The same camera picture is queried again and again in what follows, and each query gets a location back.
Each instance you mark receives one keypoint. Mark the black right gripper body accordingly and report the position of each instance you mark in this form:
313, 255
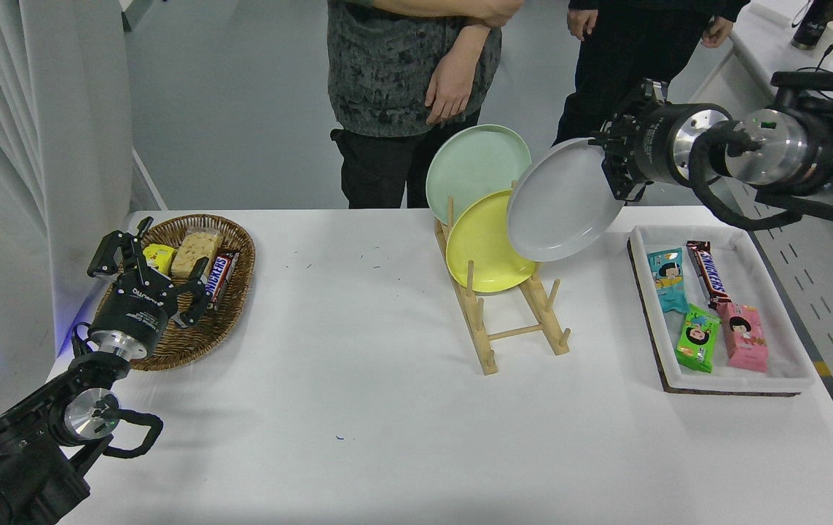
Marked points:
649, 146

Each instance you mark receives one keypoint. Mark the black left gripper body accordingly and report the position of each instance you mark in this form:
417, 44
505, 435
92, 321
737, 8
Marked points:
137, 310

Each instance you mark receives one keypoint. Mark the grey plate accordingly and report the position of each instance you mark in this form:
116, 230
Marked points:
562, 204

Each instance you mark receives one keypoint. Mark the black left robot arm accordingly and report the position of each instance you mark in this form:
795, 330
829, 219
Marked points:
15, 452

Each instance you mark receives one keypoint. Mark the person's right forearm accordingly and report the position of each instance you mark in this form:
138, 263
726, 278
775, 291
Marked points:
423, 7

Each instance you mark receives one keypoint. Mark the person's left forearm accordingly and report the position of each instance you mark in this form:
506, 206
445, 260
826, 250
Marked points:
470, 47

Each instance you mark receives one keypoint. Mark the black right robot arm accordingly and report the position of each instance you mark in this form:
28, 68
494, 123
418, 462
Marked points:
788, 146

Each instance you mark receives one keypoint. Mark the pale green plate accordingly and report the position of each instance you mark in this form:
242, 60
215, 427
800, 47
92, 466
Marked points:
474, 164

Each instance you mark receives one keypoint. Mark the yellow plate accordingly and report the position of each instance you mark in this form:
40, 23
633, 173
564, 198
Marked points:
485, 248

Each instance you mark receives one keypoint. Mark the wooden plate rack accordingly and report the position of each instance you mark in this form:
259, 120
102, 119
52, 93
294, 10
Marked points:
480, 328

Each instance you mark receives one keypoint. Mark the person's right hand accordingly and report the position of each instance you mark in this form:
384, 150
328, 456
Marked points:
582, 25

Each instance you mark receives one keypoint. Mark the person's left hand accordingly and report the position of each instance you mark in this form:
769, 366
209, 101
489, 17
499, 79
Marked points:
717, 32
450, 95

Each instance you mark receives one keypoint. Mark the Snickers bar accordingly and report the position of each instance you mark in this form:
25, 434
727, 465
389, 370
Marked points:
708, 273
223, 273

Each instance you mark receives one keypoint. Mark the brown wicker basket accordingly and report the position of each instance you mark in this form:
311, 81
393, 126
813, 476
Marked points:
227, 321

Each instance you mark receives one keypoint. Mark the clear peanut brittle packet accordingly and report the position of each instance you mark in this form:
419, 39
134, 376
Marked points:
194, 251

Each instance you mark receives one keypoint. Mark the person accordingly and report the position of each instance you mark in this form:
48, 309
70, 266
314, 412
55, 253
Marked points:
627, 51
380, 87

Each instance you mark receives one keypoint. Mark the yellow snack packet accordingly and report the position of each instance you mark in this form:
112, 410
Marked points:
161, 257

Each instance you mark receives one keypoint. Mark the blue snack bar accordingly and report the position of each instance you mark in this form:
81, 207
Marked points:
667, 281

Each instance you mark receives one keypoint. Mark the white flat box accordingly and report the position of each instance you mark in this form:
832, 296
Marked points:
769, 14

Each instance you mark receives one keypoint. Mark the green snack bar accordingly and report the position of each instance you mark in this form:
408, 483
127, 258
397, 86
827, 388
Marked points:
697, 339

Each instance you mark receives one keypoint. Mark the black bottle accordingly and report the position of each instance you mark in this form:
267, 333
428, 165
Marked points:
817, 22

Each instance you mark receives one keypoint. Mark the pink snack bar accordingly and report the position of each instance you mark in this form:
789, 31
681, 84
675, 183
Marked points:
744, 335

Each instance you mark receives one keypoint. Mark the white desk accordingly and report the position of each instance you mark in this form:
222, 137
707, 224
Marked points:
810, 277

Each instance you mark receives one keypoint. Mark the white tray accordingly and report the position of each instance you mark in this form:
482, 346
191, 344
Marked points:
708, 383

